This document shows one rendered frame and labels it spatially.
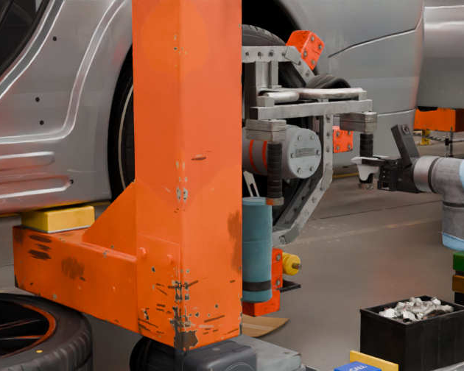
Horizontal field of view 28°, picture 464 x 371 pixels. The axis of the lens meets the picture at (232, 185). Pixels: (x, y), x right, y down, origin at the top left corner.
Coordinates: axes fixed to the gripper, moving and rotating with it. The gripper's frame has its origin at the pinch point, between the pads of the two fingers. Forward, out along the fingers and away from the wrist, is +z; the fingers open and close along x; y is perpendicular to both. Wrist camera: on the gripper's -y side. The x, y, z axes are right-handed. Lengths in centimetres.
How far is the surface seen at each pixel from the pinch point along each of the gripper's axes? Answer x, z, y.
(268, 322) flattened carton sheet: 66, 100, 82
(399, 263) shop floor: 189, 129, 83
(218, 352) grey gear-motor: -49, 1, 42
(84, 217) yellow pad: -65, 33, 12
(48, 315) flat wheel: -79, 27, 33
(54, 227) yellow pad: -73, 34, 14
